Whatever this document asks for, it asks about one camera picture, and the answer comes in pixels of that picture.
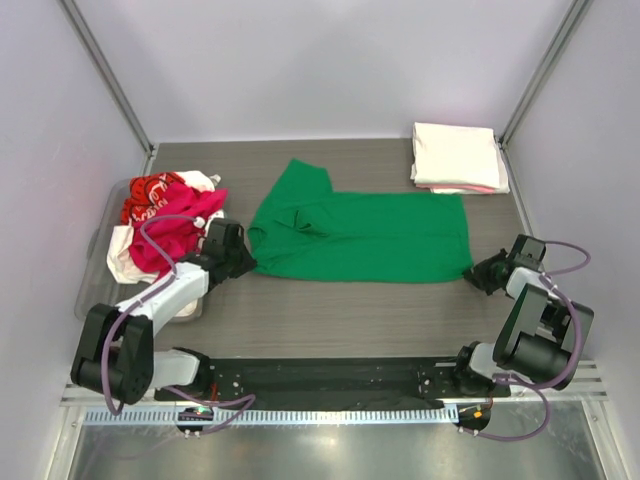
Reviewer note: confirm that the magenta red t shirt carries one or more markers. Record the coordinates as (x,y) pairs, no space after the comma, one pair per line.
(177,234)

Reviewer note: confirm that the red printed t shirt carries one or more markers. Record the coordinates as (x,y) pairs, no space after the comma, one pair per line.
(147,194)

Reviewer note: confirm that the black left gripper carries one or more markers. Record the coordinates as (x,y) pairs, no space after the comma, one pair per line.
(247,262)

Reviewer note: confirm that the right aluminium frame post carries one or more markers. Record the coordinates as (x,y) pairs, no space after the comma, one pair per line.
(559,42)

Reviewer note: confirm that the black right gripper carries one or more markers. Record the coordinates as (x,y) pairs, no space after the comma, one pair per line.
(478,276)

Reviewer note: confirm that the folded pink t shirt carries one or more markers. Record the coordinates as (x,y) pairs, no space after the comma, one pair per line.
(464,189)

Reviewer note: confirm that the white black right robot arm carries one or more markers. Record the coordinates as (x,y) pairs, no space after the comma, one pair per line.
(543,337)

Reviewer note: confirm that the slotted grey cable duct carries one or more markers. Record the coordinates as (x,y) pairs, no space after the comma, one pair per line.
(173,415)

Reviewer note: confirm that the left aluminium frame post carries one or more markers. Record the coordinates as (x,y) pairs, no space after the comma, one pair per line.
(101,64)

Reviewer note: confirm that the white t shirt in bin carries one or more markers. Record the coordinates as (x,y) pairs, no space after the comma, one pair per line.
(173,209)

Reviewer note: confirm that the folded white t shirt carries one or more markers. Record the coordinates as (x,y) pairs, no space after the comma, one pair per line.
(456,155)

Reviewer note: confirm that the aluminium frame post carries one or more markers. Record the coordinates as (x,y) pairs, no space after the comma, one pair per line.
(101,64)
(559,42)

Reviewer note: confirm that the clear plastic bin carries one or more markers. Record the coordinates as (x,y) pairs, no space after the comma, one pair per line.
(110,273)

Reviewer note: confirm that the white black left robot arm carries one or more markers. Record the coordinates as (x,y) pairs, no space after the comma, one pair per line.
(116,357)

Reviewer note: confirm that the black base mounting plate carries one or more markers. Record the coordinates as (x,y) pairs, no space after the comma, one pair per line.
(344,384)

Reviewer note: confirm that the green t shirt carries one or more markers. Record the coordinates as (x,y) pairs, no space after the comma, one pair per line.
(304,229)

